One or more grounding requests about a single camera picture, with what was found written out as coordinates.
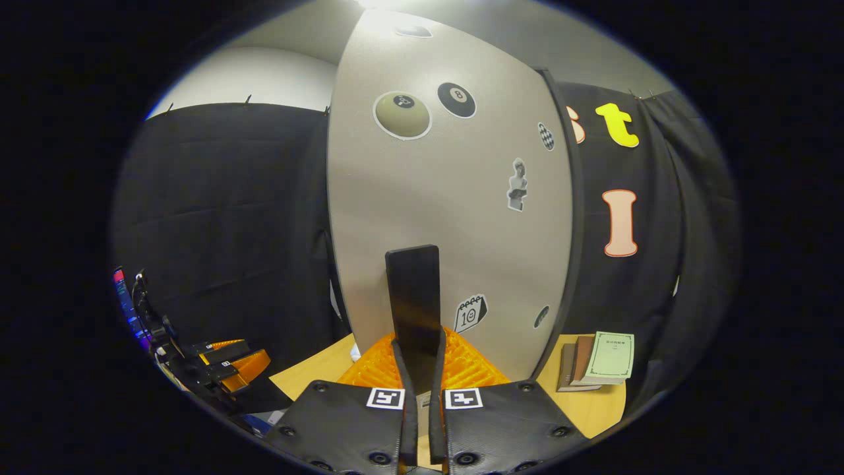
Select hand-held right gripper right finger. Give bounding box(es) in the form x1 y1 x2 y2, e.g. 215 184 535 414
429 328 589 475

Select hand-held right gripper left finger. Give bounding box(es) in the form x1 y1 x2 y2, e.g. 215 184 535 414
264 328 419 475

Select black cabinet door handle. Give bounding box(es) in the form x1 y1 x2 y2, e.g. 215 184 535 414
385 244 441 395

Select grey cabinet door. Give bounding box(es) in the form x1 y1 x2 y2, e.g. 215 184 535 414
326 7 574 383

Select black backdrop cloth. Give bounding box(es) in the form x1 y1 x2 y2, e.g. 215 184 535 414
112 79 739 429

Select brown book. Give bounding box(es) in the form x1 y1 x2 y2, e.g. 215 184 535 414
570 336 597 387

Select pale green book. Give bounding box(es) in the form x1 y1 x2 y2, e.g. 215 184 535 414
580 331 635 385

